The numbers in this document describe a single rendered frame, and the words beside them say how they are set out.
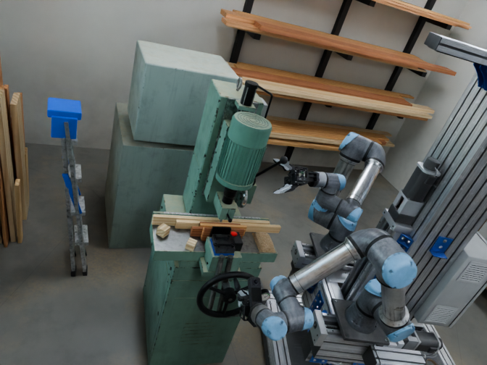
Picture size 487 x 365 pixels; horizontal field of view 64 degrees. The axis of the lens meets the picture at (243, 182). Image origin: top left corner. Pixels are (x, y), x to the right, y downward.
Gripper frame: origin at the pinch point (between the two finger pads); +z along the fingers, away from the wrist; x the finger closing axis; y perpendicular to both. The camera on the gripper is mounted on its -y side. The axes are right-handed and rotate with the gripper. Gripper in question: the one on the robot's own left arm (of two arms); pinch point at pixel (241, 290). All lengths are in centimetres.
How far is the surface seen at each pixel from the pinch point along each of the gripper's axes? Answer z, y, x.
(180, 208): 64, -25, -15
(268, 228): 33.2, -21.3, 25.2
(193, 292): 35.0, 12.0, -10.8
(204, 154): 35, -56, -12
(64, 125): 71, -64, -77
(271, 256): 22.4, -9.1, 23.2
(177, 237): 29.2, -16.2, -22.8
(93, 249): 148, 17, -57
